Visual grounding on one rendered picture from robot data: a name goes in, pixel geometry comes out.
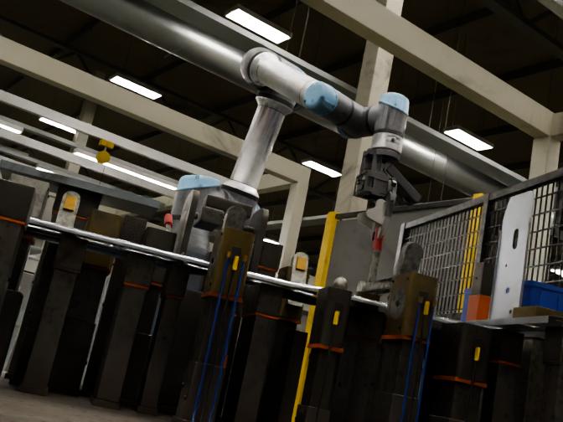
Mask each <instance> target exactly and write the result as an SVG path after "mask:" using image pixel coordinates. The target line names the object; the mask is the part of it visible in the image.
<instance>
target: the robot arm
mask: <svg viewBox="0 0 563 422"><path fill-rule="evenodd" d="M240 71H241V73H242V75H243V77H244V79H245V80H246V82H247V83H249V84H250V85H251V86H253V87H255V88H256V89H258V93H257V96H256V101H257V103H258V107H257V110H256V113H255V115H254V118H253V120H252V123H251V126H250V129H249V131H248V133H247V136H246V138H245V141H244V144H243V146H242V148H241V151H240V155H239V156H238V159H237V162H236V164H235V167H234V170H233V172H232V174H231V177H230V180H229V181H227V182H225V183H223V184H222V186H221V188H220V180H219V179H217V178H212V177H208V176H202V175H185V176H182V177H181V178H180V179H179V182H178V187H177V188H176V190H177V191H176V194H175V198H174V201H173V207H172V211H171V215H172V216H173V227H172V228H171V232H173V233H175V234H176V233H177V232H178V226H179V222H180V218H181V214H182V212H183V206H184V204H185V201H186V198H187V197H188V195H189V194H190V192H191V191H192V190H193V189H194V190H197V191H199V201H198V205H197V208H196V212H195V213H197V212H198V211H199V210H200V209H201V208H202V206H203V202H204V198H205V197H206V196H207V195H208V194H210V195H214V196H216V197H220V198H226V199H229V200H232V201H236V202H238V203H244V204H247V205H250V206H252V207H253V210H252V215H251V218H252V216H253V214H254V213H255V212H257V211H258V210H259V209H260V207H259V206H258V204H257V202H258V199H259V195H258V193H257V191H256V190H257V188H258V185H259V183H260V180H261V177H262V174H263V172H264V170H265V167H266V164H267V162H268V159H269V156H270V155H271V151H272V148H273V146H274V144H275V141H276V138H277V135H278V133H279V131H280V129H281V126H282V123H283V120H284V118H285V116H286V115H288V114H290V113H292V111H293V109H294V108H298V107H299V106H304V107H306V108H307V109H309V110H310V111H311V112H312V113H314V114H316V115H319V116H321V117H322V118H324V119H326V120H328V121H330V122H332V123H333V124H334V125H336V127H337V130H338V132H339V133H340V136H342V137H343V138H346V139H359V138H361V137H367V136H373V139H372V144H371V148H369V149H368V150H367V151H364V153H363V157H362V162H361V167H360V172H359V175H358V176H357V177H356V181H355V185H354V194H353V196H355V197H358V198H362V199H366V200H373V201H374V202H373V203H370V204H369V206H368V208H367V210H366V212H363V213H359V214H358V215H357V220H358V221H359V222H360V223H361V224H363V225H365V226H367V227H368V228H370V229H371V240H374V235H375V231H376V229H377V228H379V230H378V236H377V239H380V238H381V237H382V235H383V234H384V233H385V231H386V229H387V226H388V224H389V222H390V217H391V215H392V213H393V209H394V206H395V198H396V194H397V195H398V196H399V197H400V198H401V199H402V200H403V201H404V202H405V203H406V205H408V206H411V205H413V204H416V203H418V202H419V201H420V200H421V195H420V194H419V193H418V192H417V191H416V190H415V189H414V188H413V187H412V186H411V184H410V183H409V182H408V181H407V180H406V179H405V178H404V177H403V176H402V175H401V173H400V172H399V171H398V170H397V169H396V168H395V167H394V166H393V165H392V164H396V163H398V162H399V160H400V155H401V150H402V145H403V140H404V135H405V126H406V121H407V116H408V115H409V114H408V110H409V100H408V99H407V98H406V97H405V96H403V95H402V94H399V93H394V92H388V93H384V94H383V95H382V96H381V97H380V100H379V104H378V105H373V106H368V107H363V106H361V105H359V104H358V103H356V102H355V101H353V100H351V99H349V98H348V97H347V96H346V95H344V94H342V93H340V92H339V91H337V90H335V89H334V88H333V87H332V86H331V85H329V84H326V83H324V82H322V81H318V80H315V79H314V78H312V77H310V76H308V75H306V74H305V73H304V72H303V71H302V70H300V69H299V68H298V67H297V66H296V65H294V64H291V63H290V62H288V61H287V60H285V59H283V58H282V57H281V56H279V55H278V54H276V53H274V52H273V51H271V50H269V49H265V48H253V49H251V50H249V51H248V52H247V53H246V54H245V55H244V56H243V58H242V60H241V63H240ZM356 186H357V190H356ZM355 191H356V192H355ZM251 218H250V219H248V220H246V221H245V226H249V224H250V221H251ZM187 250H189V251H193V252H195V253H198V254H201V255H205V256H206V254H207V253H209V252H210V245H209V231H207V230H203V229H197V228H194V227H193V226H192V229H191V234H190V237H189V243H188V248H187Z"/></svg>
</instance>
